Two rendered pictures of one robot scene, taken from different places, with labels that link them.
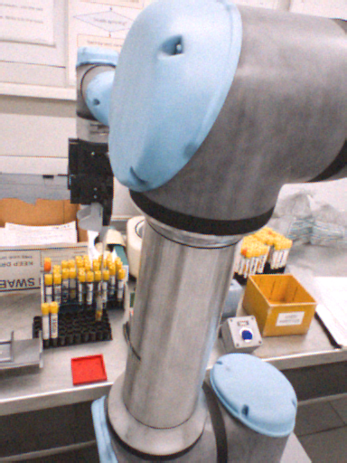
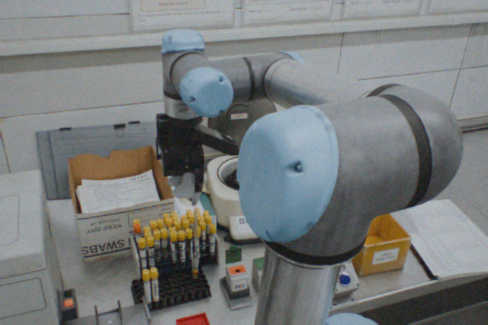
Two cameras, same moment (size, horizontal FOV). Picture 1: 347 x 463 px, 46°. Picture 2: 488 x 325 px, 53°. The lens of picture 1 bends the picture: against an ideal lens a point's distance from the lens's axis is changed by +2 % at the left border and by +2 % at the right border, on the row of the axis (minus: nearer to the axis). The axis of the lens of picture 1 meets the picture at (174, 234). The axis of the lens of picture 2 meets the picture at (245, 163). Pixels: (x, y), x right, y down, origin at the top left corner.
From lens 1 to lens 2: 0.23 m
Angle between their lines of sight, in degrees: 4
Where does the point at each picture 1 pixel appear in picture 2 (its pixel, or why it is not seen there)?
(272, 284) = not seen: hidden behind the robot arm
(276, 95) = (364, 183)
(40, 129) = (107, 79)
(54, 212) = (130, 162)
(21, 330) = (121, 295)
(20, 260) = (109, 224)
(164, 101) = (292, 203)
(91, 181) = (182, 153)
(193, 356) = not seen: outside the picture
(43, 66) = (107, 15)
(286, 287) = (379, 220)
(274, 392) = not seen: outside the picture
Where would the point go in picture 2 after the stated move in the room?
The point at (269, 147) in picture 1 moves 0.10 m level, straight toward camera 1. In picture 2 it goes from (362, 210) to (361, 293)
